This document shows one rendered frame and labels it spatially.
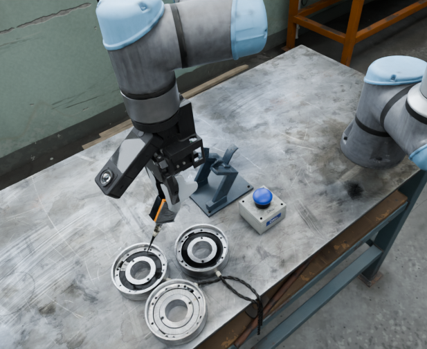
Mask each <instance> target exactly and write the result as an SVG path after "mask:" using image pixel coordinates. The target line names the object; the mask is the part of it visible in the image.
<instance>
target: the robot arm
mask: <svg viewBox="0 0 427 349"><path fill-rule="evenodd" d="M173 2H174V3H172V4H164V3H163V2H162V1H161V0H100V1H99V2H98V5H97V8H96V14H97V18H98V22H99V24H100V30H101V32H102V37H103V44H104V46H105V48H106V49H107V52H108V54H109V58H110V60H111V65H112V67H113V71H114V73H115V76H116V79H117V82H118V86H119V88H120V92H121V94H122V99H123V101H124V104H125V107H126V110H127V113H128V115H129V117H130V118H131V122H132V125H133V126H134V127H133V129H132V130H131V131H130V133H129V134H128V135H127V136H126V138H125V139H124V141H123V142H122V143H121V144H120V145H119V147H118V148H117V150H116V151H115V152H114V153H113V155H112V156H111V157H110V159H109V160H108V162H106V164H105V165H104V167H103V168H102V169H101V171H99V173H98V174H97V176H96V177H95V182H96V184H97V185H98V187H99V188H100V189H101V191H102V192H103V193H104V194H105V195H106V196H109V197H112V198H114V199H120V198H121V196H122V195H123V194H124V192H125V191H126V189H128V187H129V186H130V185H131V183H132V182H133V181H134V179H135V178H136V177H137V176H138V174H139V173H140V172H141V170H142V169H143V168H144V167H145V169H146V172H147V174H148V176H149V178H150V180H151V182H152V185H153V187H154V189H155V191H156V193H157V194H158V195H165V200H166V202H167V205H168V208H169V210H171V211H172V212H174V213H177V212H179V211H180V208H181V204H182V203H183V202H184V201H185V200H186V199H187V198H188V197H189V196H190V195H191V194H192V193H194V192H195V191H196V189H197V187H198V184H197V182H195V181H191V182H185V180H184V178H183V176H182V175H181V174H179V173H180V172H181V171H184V170H187V169H188V168H190V167H192V166H193V168H197V167H198V166H200V165H201V164H203V163H205V162H206V160H205V154H204V149H203V140H202V138H201V137H200V136H199V135H198V134H197V133H196V130H195V125H194V117H193V112H192V103H191V102H190V101H189V100H187V99H185V98H184V97H183V96H182V95H181V94H180V93H179V92H178V87H177V83H176V77H175V72H174V70H177V69H184V68H189V67H193V66H200V65H204V64H210V63H214V62H221V61H225V60H231V59H234V60H238V59H239V57H244V56H247V55H252V54H256V53H259V52H260V51H261V50H262V49H263V48H264V46H265V44H266V39H267V30H268V26H267V17H266V9H265V6H264V2H263V0H173ZM191 138H193V139H194V138H196V140H195V141H193V142H192V141H190V139H191ZM200 147H201V155H202V158H200V159H199V160H197V161H194V159H195V158H197V157H199V153H198V152H197V151H196V149H198V148H200ZM340 147H341V150H342V151H343V154H344V155H345V156H346V157H347V158H348V159H349V160H350V161H352V162H354V163H355V164H358V165H360V166H363V167H365V168H371V169H377V170H382V169H388V168H393V167H395V166H396V165H399V164H400V163H401V162H402V161H403V159H404V157H405V155H406V154H407V155H408V156H409V159H410V160H411V161H413V162H414V163H415V164H416V165H417V166H418V167H419V168H420V169H422V170H424V171H426V172H427V62H425V61H423V60H420V59H417V58H415V57H408V56H389V57H383V58H381V59H378V60H376V61H374V62H373V63H371V65H370V66H369V68H368V70H367V74H366V76H365V77H364V84H363V88H362V92H361V96H360V99H359V102H358V107H357V110H356V115H355V117H354V119H353V120H352V121H351V123H350V124H349V125H348V126H347V128H346V129H345V131H344V132H343V135H342V138H341V141H340Z"/></svg>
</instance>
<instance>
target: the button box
mask: <svg viewBox="0 0 427 349"><path fill-rule="evenodd" d="M272 194H273V193H272ZM286 208H287V205H286V204H285V203H284V202H283V201H282V200H281V199H279V198H278V197H277V196H276V195H274V194H273V199H272V201H271V202H270V203H269V204H267V205H259V204H257V203H255V202H254V200H253V193H251V194H249V195H248V196H246V197H245V198H243V199H241V200H240V201H239V214H240V215H241V216H242V217H243V218H244V219H245V220H246V221H247V222H248V223H249V224H250V225H251V226H252V227H253V228H254V229H255V230H256V231H257V232H258V233H259V234H260V235H261V234H263V233H264V232H265V231H267V230H269V229H270V228H271V227H272V226H274V225H275V224H277V223H278V222H279V221H281V220H283V219H284V218H285V214H286Z"/></svg>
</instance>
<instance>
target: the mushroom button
mask: <svg viewBox="0 0 427 349"><path fill-rule="evenodd" d="M272 199H273V194H272V192H271V191H270V190H269V189H266V188H258V189H257V190H256V191H255V192H254V193H253V200H254V202H255V203H257V204H259V205H267V204H269V203H270V202H271V201H272Z"/></svg>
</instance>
